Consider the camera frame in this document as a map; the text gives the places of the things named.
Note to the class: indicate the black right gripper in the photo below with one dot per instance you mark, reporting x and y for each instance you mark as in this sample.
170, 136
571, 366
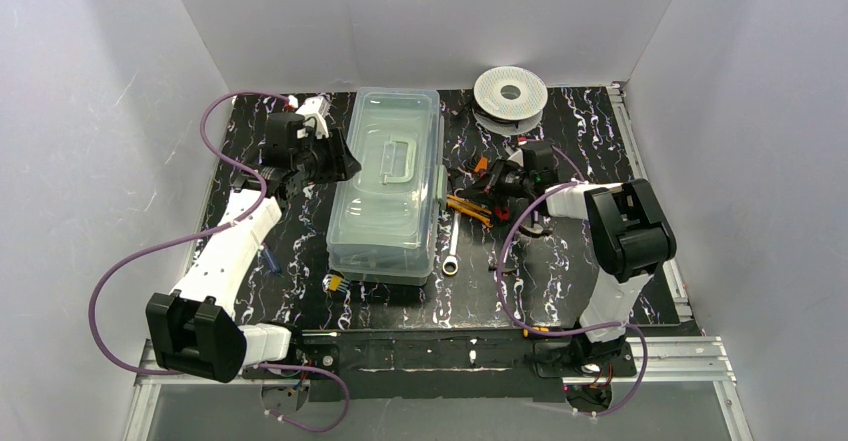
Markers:
494, 181

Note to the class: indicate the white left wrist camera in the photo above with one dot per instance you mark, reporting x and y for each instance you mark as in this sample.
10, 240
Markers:
314, 110

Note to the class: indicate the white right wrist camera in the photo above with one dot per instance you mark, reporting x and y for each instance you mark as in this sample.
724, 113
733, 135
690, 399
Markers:
516, 155

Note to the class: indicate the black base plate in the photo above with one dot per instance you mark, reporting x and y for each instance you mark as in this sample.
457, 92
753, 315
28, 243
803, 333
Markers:
430, 364

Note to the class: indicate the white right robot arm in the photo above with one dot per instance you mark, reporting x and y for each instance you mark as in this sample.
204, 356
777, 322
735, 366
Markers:
629, 232

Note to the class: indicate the yellow black screwdriver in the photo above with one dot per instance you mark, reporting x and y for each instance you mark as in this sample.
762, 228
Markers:
537, 332

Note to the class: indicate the aluminium frame rail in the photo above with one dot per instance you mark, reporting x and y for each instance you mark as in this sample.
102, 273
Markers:
688, 393

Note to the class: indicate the silver combination wrench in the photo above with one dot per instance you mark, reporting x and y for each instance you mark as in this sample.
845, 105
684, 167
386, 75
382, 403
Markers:
450, 261

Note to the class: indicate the orange utility knife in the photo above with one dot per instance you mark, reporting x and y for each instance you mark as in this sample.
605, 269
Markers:
471, 209

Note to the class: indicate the white filament spool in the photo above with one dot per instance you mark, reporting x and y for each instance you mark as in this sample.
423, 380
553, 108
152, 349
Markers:
509, 100

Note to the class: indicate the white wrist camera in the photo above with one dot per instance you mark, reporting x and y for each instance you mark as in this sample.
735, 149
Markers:
516, 155
314, 110

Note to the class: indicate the black marbled table mat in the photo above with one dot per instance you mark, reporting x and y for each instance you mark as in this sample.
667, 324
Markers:
448, 227

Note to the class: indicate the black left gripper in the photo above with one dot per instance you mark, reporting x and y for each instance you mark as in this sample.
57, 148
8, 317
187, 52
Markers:
329, 157

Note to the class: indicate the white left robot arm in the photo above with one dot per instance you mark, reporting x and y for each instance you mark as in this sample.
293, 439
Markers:
193, 328

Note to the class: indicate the small yellow bit holder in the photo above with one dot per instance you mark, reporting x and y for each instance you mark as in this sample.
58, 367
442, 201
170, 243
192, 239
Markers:
334, 283

